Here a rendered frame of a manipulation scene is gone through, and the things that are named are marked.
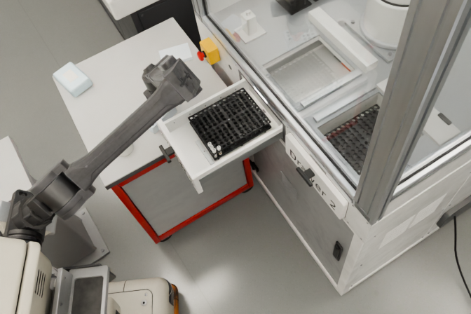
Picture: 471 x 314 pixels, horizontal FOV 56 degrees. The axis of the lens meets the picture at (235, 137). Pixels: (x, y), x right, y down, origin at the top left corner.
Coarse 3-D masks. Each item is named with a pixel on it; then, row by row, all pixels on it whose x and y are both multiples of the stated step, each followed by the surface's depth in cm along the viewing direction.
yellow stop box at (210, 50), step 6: (204, 42) 165; (210, 42) 165; (204, 48) 164; (210, 48) 163; (216, 48) 163; (204, 54) 165; (210, 54) 163; (216, 54) 165; (210, 60) 166; (216, 60) 167
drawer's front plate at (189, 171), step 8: (160, 120) 146; (160, 128) 148; (168, 136) 142; (168, 144) 152; (176, 144) 140; (176, 152) 139; (184, 160) 137; (184, 168) 139; (192, 176) 133; (200, 192) 141
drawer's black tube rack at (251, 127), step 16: (240, 96) 151; (208, 112) 149; (224, 112) 148; (240, 112) 147; (256, 112) 147; (208, 128) 145; (224, 128) 148; (240, 128) 148; (256, 128) 143; (224, 144) 142; (240, 144) 145
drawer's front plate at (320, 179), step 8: (288, 136) 137; (288, 144) 140; (296, 144) 135; (288, 152) 144; (296, 152) 136; (304, 152) 134; (296, 160) 141; (304, 160) 134; (312, 160) 132; (312, 168) 131; (320, 176) 129; (320, 184) 132; (328, 184) 127; (320, 192) 136; (328, 192) 129; (336, 192) 126; (328, 200) 133; (336, 200) 126; (344, 200) 124; (336, 208) 130; (344, 208) 125; (344, 216) 131
